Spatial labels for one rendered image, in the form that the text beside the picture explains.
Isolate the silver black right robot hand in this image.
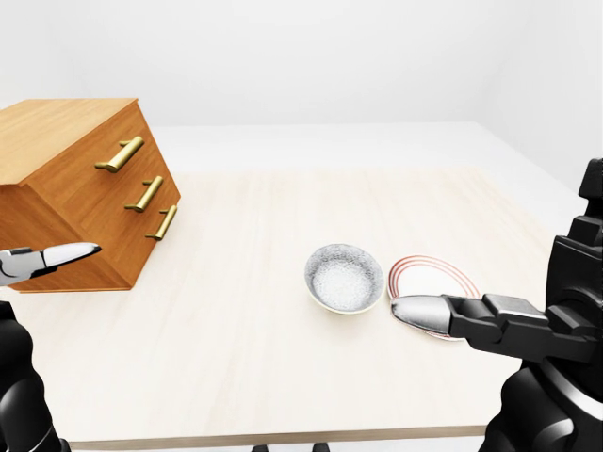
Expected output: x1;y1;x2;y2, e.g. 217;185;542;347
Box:
390;157;603;366

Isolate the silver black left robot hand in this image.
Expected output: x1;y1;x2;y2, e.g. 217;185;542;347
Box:
0;241;103;288

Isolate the wooden cabinet with drawers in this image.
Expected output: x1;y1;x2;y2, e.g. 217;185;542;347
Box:
0;97;183;294

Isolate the grey speckled bowl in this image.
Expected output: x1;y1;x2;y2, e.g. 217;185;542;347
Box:
303;242;389;316

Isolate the medium wooden drawer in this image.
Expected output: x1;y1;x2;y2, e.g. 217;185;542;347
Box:
77;149;173;266

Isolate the small wooden drawer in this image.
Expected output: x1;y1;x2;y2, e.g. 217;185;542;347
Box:
104;172;182;286

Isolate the large wooden drawer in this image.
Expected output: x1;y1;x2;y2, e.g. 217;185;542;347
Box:
26;104;161;233

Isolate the white plate with red rings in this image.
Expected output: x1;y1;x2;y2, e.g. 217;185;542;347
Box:
386;254;482;343

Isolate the medium brass drawer handle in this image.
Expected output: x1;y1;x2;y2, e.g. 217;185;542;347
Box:
123;175;165;214

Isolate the short brass drawer handle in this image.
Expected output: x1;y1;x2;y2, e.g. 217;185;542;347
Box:
144;204;179;242

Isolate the long brass drawer handle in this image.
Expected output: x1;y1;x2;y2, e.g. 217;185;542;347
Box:
93;136;145;175

